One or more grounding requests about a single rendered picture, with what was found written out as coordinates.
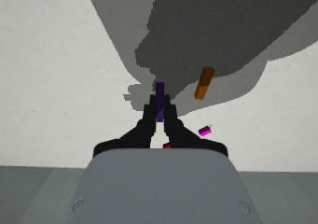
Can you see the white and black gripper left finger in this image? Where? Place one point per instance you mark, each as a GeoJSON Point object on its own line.
{"type": "Point", "coordinates": [136, 137]}

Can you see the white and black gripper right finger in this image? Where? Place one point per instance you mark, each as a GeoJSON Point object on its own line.
{"type": "Point", "coordinates": [182, 137]}

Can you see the brown flat bar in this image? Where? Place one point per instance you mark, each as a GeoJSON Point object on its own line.
{"type": "Point", "coordinates": [204, 82]}

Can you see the red rod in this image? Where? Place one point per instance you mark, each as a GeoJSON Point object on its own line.
{"type": "Point", "coordinates": [167, 145]}

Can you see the magenta block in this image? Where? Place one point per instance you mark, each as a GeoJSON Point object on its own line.
{"type": "Point", "coordinates": [204, 130]}

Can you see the purple rod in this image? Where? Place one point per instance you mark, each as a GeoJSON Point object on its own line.
{"type": "Point", "coordinates": [159, 100]}

